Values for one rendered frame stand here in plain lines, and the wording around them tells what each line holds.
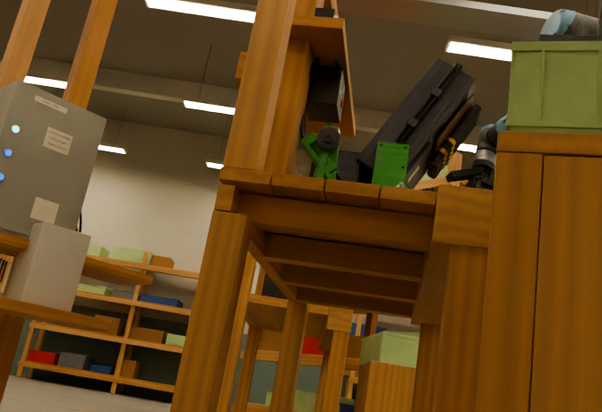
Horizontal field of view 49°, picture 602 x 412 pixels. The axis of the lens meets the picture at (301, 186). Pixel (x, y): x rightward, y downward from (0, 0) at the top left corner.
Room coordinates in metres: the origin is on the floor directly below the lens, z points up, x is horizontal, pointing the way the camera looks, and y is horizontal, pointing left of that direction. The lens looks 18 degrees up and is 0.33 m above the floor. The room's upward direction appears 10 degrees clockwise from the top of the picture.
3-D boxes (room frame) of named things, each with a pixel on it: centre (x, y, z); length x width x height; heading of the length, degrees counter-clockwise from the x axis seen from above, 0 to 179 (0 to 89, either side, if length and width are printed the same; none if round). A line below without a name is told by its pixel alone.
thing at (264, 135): (2.38, 0.04, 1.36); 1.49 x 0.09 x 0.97; 170
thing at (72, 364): (10.88, 2.36, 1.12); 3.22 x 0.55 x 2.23; 87
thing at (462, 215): (2.28, -0.53, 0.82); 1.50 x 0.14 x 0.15; 170
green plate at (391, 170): (2.24, -0.31, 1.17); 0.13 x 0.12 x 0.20; 170
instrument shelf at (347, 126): (2.37, 0.00, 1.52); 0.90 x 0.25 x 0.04; 170
